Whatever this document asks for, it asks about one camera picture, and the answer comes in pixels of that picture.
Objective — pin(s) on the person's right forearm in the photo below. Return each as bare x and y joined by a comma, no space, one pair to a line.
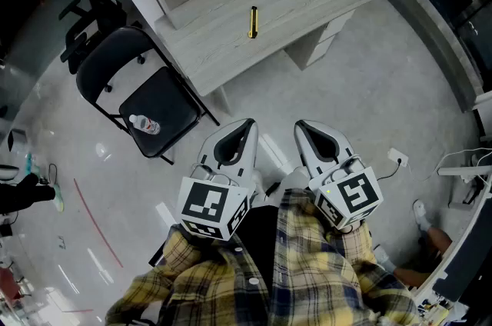
353,251

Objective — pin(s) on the black office chair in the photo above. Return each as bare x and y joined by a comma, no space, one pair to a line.
82,36

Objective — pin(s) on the grey desk drawer unit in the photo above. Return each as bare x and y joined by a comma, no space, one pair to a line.
326,38

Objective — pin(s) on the yellow utility knife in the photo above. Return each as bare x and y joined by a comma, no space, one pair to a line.
253,22

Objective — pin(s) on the teal cloth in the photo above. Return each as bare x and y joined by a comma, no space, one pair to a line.
32,163

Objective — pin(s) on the clear plastic water bottle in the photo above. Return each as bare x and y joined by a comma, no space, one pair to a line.
145,124

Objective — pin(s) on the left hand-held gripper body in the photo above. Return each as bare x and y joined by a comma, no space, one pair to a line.
203,201

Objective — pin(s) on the white power strip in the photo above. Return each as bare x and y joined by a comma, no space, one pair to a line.
397,156

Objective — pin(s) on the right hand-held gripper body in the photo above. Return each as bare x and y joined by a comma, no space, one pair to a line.
357,193

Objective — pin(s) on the black folding chair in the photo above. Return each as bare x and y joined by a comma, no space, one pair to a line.
161,105

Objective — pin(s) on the person's torso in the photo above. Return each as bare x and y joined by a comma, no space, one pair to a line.
292,278

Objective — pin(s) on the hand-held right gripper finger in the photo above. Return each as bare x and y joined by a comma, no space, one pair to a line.
342,140
307,159

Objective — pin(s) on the person's left forearm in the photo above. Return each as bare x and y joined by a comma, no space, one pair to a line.
180,251

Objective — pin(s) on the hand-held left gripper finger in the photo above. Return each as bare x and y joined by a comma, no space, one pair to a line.
250,159
209,145

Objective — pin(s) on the white office desk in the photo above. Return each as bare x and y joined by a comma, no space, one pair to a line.
473,224

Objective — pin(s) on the person's right leg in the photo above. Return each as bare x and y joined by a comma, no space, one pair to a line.
294,180

